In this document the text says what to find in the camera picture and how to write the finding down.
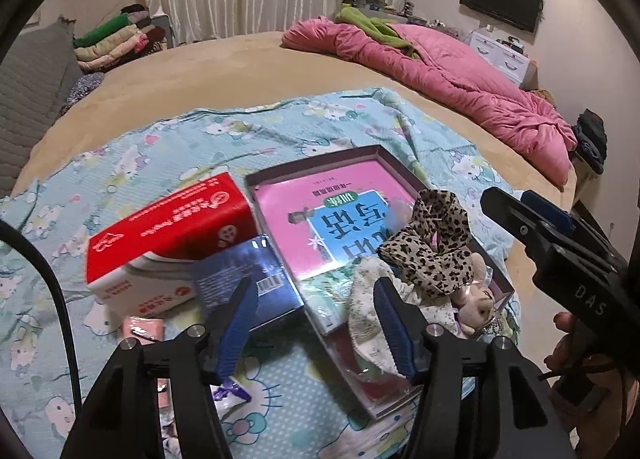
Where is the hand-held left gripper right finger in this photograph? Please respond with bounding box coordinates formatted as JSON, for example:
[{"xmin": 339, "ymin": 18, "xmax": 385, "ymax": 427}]
[{"xmin": 372, "ymin": 276, "xmax": 576, "ymax": 459}]

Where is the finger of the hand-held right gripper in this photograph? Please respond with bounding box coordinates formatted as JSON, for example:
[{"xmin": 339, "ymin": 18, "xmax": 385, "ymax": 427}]
[
  {"xmin": 520, "ymin": 190, "xmax": 615, "ymax": 261},
  {"xmin": 480, "ymin": 186, "xmax": 622, "ymax": 282}
]

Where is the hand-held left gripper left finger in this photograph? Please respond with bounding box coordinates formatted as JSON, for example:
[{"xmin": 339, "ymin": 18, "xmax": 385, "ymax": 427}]
[{"xmin": 60, "ymin": 276, "xmax": 258, "ymax": 459}]

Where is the white floral scrunchie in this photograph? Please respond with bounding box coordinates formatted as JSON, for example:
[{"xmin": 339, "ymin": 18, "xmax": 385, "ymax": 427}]
[{"xmin": 347, "ymin": 256, "xmax": 428, "ymax": 380}]

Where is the green white tissue pack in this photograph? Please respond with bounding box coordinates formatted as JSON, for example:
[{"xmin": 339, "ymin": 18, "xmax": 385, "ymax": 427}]
[{"xmin": 305, "ymin": 269, "xmax": 361, "ymax": 335}]

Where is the plush bear silver crown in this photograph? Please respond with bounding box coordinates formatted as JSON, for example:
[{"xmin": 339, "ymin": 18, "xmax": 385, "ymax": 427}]
[{"xmin": 450, "ymin": 251, "xmax": 501, "ymax": 337}]

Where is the leopard print scrunchie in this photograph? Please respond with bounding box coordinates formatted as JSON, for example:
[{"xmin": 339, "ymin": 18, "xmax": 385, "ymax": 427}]
[{"xmin": 377, "ymin": 189, "xmax": 476, "ymax": 310}]

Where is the pink item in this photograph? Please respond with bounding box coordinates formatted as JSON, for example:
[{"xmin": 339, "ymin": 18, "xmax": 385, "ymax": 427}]
[{"xmin": 122, "ymin": 316, "xmax": 166, "ymax": 345}]

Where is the dark shallow box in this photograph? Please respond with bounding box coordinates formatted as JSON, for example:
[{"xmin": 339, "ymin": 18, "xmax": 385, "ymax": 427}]
[{"xmin": 244, "ymin": 144, "xmax": 516, "ymax": 421}]

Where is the person's right hand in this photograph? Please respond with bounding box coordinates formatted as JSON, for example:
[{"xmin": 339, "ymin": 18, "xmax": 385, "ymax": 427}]
[{"xmin": 544, "ymin": 313, "xmax": 631, "ymax": 445}]

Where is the dark blue box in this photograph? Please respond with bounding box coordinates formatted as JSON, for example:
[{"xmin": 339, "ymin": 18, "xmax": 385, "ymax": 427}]
[{"xmin": 192, "ymin": 234, "xmax": 306, "ymax": 335}]

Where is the pile of dark clothes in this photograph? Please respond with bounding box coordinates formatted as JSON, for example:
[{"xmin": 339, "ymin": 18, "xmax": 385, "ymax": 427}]
[{"xmin": 574, "ymin": 108, "xmax": 608, "ymax": 175}]

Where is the pink book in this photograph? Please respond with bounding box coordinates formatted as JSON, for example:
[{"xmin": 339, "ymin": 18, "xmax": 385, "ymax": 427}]
[{"xmin": 252, "ymin": 159, "xmax": 426, "ymax": 405}]

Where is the red tissue box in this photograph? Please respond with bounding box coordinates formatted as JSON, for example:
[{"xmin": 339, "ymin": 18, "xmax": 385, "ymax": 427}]
[{"xmin": 85, "ymin": 172, "xmax": 257, "ymax": 318}]

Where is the pink quilt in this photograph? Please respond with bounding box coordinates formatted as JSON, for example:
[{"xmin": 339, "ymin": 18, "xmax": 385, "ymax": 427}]
[{"xmin": 281, "ymin": 16, "xmax": 578, "ymax": 187}]

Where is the white drawer cabinet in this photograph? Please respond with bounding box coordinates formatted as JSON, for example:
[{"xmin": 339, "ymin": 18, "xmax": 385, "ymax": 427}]
[{"xmin": 469, "ymin": 28, "xmax": 532, "ymax": 89}]

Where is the light blue cartoon printed blanket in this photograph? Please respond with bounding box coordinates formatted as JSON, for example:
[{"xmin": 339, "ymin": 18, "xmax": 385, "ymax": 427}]
[{"xmin": 0, "ymin": 86, "xmax": 523, "ymax": 459}]

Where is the green cloth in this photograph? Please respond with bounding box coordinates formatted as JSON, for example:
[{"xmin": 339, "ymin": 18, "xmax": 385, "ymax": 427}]
[{"xmin": 334, "ymin": 6, "xmax": 421, "ymax": 60}]

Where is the beige bed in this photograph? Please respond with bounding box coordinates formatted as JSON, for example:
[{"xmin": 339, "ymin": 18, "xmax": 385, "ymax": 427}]
[{"xmin": 10, "ymin": 29, "xmax": 581, "ymax": 260}]

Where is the cluttered dressing table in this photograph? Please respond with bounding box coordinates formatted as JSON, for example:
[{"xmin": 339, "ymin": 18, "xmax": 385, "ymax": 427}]
[{"xmin": 342, "ymin": 0, "xmax": 463, "ymax": 35}]

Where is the dark floral cloth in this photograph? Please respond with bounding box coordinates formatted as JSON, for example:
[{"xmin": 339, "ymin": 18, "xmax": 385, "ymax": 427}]
[{"xmin": 60, "ymin": 70, "xmax": 107, "ymax": 116}]

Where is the stack of folded clothes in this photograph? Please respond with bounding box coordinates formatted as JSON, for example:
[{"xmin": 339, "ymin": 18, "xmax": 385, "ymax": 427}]
[{"xmin": 72, "ymin": 4, "xmax": 171, "ymax": 72}]

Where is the grey quilted headboard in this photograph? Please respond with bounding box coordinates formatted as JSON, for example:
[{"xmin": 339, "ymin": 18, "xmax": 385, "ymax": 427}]
[{"xmin": 0, "ymin": 19, "xmax": 83, "ymax": 197}]

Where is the black cable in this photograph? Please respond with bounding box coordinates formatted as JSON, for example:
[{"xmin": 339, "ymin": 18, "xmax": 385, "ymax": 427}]
[{"xmin": 0, "ymin": 222, "xmax": 83, "ymax": 420}]

